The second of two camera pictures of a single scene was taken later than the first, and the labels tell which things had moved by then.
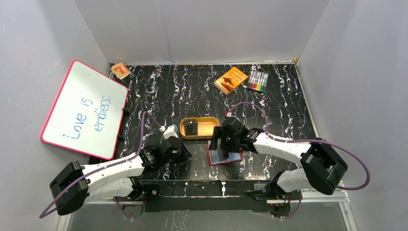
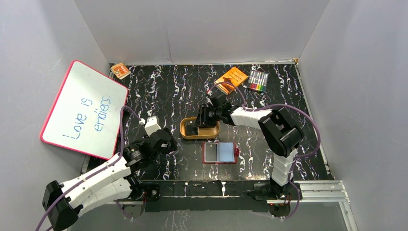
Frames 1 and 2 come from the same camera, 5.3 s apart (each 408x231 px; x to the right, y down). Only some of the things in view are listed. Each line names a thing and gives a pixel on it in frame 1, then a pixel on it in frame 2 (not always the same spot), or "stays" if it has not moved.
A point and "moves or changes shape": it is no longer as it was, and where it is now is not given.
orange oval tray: x=206 y=126 stays
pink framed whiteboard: x=86 y=115 stays
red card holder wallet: x=214 y=157 moves or changes shape
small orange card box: x=121 y=70 stays
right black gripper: x=218 y=130 -> x=203 y=112
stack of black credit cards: x=191 y=127 stays
